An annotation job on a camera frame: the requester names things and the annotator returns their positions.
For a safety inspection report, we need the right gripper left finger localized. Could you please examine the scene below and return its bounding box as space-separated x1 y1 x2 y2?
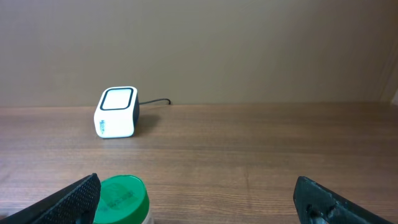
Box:
1 173 101 224

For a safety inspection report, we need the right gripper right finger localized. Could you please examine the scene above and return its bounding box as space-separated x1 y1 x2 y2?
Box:
293 176 392 224

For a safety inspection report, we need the green lid jar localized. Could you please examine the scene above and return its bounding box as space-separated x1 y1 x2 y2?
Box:
93 175 155 224

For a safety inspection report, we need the white barcode scanner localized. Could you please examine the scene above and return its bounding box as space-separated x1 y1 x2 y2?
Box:
94 86 139 139

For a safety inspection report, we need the black scanner cable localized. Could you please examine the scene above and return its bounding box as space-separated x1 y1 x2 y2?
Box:
138 98 172 106

